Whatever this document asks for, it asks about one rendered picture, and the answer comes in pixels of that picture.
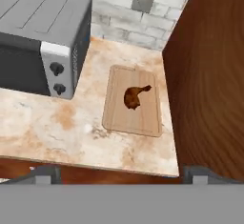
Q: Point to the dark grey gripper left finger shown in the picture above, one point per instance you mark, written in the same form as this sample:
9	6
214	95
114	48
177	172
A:
47	174

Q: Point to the dark wooden cabinet side panel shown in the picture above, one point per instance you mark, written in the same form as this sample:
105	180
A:
206	75

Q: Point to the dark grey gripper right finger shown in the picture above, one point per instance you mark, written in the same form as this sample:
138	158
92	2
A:
197	174

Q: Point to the brown chicken drumstick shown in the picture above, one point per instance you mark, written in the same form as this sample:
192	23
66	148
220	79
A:
132	97

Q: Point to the wooden cutting board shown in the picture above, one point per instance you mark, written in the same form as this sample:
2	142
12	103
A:
117	113

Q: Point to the grey toaster oven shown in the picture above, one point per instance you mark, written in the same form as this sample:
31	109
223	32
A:
38	27

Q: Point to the dark wooden counter cabinet front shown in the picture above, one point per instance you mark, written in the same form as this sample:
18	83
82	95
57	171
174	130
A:
95	174

